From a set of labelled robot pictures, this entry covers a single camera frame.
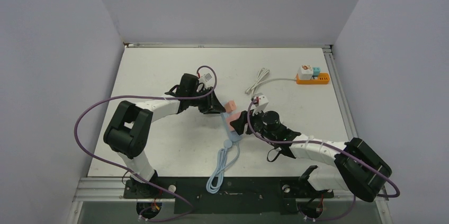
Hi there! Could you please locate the small pink plug adapter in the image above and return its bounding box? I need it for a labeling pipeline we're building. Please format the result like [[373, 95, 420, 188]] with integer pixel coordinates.
[[224, 100, 237, 113]]

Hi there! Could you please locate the teal plug adapter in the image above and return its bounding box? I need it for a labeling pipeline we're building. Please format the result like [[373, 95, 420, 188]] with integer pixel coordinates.
[[312, 67, 321, 77]]

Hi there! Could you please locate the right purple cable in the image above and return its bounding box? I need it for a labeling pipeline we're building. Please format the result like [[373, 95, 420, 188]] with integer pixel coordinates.
[[247, 98, 401, 222]]

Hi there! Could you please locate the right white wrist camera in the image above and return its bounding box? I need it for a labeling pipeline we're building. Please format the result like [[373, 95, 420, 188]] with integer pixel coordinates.
[[252, 93, 269, 116]]

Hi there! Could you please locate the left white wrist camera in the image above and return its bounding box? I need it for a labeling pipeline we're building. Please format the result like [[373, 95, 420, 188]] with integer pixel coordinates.
[[199, 73, 214, 88]]

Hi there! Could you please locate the light blue power cord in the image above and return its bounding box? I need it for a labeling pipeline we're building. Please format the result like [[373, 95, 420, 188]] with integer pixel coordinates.
[[205, 139, 242, 194]]

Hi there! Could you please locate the white cube adapter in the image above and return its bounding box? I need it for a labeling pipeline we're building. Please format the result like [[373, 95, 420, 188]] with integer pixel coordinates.
[[297, 65, 313, 80]]

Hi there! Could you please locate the pink blue power strip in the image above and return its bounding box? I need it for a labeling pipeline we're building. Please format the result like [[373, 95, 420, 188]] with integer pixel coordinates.
[[220, 113, 242, 142]]

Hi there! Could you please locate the pink cube socket adapter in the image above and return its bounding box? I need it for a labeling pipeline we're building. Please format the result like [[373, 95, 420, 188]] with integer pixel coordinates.
[[225, 112, 241, 131]]

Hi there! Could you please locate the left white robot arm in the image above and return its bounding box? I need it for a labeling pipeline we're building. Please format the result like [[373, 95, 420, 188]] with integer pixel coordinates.
[[103, 73, 226, 198]]

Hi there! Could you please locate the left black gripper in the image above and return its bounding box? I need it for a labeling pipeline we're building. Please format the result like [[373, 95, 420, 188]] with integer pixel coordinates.
[[188, 87, 224, 114]]

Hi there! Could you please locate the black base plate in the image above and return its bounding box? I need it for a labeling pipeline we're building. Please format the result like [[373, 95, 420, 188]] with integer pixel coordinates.
[[123, 176, 334, 216]]

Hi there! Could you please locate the white power cord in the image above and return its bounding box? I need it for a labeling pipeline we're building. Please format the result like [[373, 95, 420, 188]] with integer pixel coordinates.
[[245, 68, 298, 97]]

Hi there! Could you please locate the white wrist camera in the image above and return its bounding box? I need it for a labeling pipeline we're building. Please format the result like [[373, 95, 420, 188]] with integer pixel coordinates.
[[252, 93, 269, 116], [199, 73, 214, 88]]

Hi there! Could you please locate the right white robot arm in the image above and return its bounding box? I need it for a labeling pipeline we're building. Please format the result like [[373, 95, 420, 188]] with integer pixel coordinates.
[[228, 111, 392, 202]]

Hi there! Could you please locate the aluminium frame rail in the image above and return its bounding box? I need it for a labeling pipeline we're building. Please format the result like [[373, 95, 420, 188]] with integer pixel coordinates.
[[321, 45, 358, 141]]

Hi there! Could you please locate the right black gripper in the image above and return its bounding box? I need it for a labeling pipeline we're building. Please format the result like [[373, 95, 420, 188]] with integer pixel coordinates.
[[232, 104, 276, 142]]

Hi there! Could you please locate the orange power strip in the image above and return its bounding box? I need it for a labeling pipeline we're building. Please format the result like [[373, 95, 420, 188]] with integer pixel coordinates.
[[295, 73, 330, 85]]

